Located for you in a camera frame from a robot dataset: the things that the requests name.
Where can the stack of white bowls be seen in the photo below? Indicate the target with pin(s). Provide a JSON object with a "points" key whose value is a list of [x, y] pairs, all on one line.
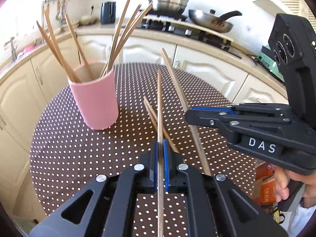
{"points": [[87, 19]]}

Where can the bundle of wooden chopsticks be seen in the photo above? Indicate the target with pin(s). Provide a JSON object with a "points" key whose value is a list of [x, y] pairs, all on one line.
{"points": [[118, 37]]}

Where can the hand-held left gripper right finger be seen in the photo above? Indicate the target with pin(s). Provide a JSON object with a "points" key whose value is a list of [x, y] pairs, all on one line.
{"points": [[166, 167]]}

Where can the person's right hand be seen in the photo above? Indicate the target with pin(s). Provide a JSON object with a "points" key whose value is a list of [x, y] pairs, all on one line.
{"points": [[281, 185]]}

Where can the dark blue kettle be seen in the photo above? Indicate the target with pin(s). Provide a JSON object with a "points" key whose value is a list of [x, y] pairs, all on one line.
{"points": [[108, 12]]}

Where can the cream base cabinet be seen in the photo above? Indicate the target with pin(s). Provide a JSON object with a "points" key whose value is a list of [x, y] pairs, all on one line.
{"points": [[19, 91], [209, 74]]}

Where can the green electric grill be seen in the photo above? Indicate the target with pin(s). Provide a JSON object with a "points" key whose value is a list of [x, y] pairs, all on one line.
{"points": [[269, 61]]}

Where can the red bowl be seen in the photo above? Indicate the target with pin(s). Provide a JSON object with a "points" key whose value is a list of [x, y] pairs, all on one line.
{"points": [[29, 49]]}

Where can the black glass gas cooktop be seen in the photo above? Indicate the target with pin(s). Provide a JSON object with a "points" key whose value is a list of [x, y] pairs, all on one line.
{"points": [[192, 33]]}

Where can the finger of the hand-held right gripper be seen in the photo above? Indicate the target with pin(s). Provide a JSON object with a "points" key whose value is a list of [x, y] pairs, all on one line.
{"points": [[209, 119], [209, 109]]}

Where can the wall socket with plug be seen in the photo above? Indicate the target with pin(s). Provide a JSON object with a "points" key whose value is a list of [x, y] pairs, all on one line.
{"points": [[92, 9]]}

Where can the brown polka-dot tablecloth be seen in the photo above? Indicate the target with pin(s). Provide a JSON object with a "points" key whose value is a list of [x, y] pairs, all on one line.
{"points": [[74, 165]]}

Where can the orange snack packet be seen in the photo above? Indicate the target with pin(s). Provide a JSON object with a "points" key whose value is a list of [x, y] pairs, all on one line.
{"points": [[265, 182]]}

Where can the pink cup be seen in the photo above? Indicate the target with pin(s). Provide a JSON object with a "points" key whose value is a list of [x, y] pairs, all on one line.
{"points": [[96, 101]]}

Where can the thin wooden chopstick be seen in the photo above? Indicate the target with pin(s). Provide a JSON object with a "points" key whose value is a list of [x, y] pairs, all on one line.
{"points": [[172, 79], [160, 103], [149, 114], [176, 77], [151, 109]]}

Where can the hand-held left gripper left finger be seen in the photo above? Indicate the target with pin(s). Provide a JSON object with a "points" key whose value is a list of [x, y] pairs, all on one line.
{"points": [[155, 167]]}

